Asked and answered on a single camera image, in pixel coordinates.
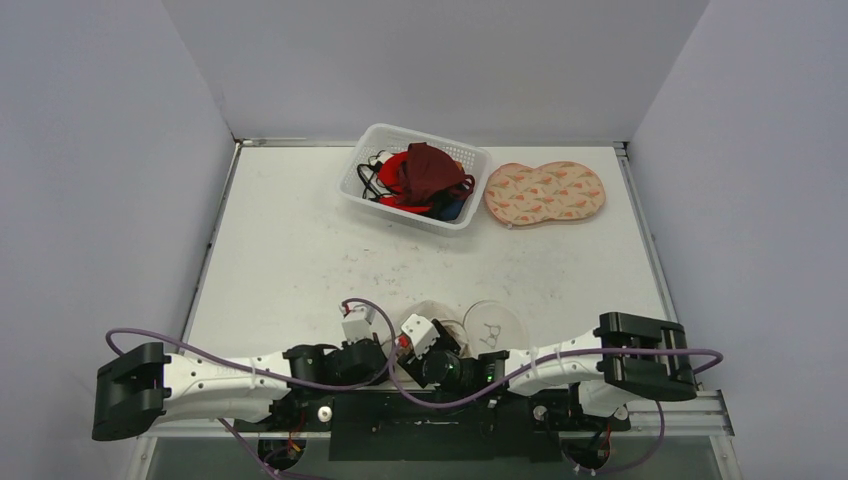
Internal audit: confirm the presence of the white round mesh laundry bag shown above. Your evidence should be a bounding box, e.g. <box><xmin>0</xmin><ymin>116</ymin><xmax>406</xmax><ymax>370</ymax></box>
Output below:
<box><xmin>394</xmin><ymin>300</ymin><xmax>530</xmax><ymax>358</ymax></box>

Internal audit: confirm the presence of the dark red garment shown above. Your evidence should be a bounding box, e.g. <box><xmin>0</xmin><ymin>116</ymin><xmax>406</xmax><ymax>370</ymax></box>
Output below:
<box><xmin>396</xmin><ymin>143</ymin><xmax>476</xmax><ymax>207</ymax></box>

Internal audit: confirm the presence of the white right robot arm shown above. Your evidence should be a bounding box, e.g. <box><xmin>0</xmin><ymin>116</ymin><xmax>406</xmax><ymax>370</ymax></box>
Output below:
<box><xmin>396</xmin><ymin>312</ymin><xmax>697</xmax><ymax>429</ymax></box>

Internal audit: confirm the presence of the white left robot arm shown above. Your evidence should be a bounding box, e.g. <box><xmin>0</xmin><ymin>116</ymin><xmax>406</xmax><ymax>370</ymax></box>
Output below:
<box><xmin>91</xmin><ymin>338</ymin><xmax>388</xmax><ymax>442</ymax></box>

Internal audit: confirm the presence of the navy blue bra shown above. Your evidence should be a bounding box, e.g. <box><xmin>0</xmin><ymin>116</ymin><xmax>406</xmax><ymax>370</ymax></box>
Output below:
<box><xmin>436</xmin><ymin>200</ymin><xmax>465</xmax><ymax>222</ymax></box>

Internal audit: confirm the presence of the black and white bra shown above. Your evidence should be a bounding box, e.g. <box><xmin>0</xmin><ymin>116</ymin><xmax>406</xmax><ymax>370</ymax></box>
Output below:
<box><xmin>356</xmin><ymin>150</ymin><xmax>394</xmax><ymax>201</ymax></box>

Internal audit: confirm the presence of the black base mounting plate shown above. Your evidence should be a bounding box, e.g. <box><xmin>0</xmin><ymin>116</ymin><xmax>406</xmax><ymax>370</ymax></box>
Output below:
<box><xmin>235</xmin><ymin>390</ymin><xmax>631</xmax><ymax>463</ymax></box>

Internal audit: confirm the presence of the white plastic basket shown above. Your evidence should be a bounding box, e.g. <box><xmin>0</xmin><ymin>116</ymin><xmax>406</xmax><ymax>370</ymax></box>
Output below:
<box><xmin>338</xmin><ymin>123</ymin><xmax>493</xmax><ymax>237</ymax></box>

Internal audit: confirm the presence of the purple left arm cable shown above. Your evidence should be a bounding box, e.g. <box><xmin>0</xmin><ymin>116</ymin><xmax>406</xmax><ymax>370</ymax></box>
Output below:
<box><xmin>105</xmin><ymin>298</ymin><xmax>399</xmax><ymax>393</ymax></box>

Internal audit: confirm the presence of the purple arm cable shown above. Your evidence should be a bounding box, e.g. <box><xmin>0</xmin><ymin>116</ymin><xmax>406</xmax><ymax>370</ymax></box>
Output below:
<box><xmin>387</xmin><ymin>341</ymin><xmax>725</xmax><ymax>411</ymax></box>
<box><xmin>105</xmin><ymin>298</ymin><xmax>399</xmax><ymax>393</ymax></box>

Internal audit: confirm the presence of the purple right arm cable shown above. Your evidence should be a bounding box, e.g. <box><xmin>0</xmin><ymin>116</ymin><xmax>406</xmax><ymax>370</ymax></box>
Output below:
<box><xmin>387</xmin><ymin>341</ymin><xmax>725</xmax><ymax>411</ymax></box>

